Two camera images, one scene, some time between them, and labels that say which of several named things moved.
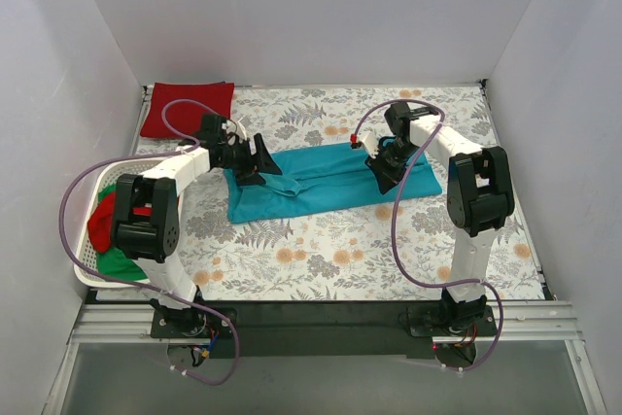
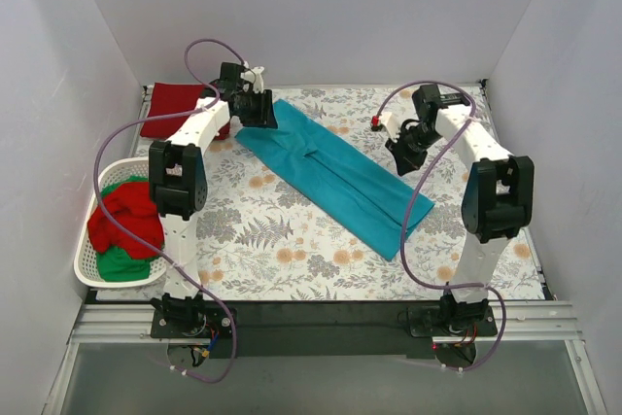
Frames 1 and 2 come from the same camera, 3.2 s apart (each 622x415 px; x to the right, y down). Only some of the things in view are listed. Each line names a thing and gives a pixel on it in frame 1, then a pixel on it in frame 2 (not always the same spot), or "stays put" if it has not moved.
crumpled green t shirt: (117, 263) stays put
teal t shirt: (317, 177) -> (343, 177)
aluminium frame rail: (538, 322) stays put
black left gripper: (253, 158) -> (259, 111)
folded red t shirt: (186, 117) stays put
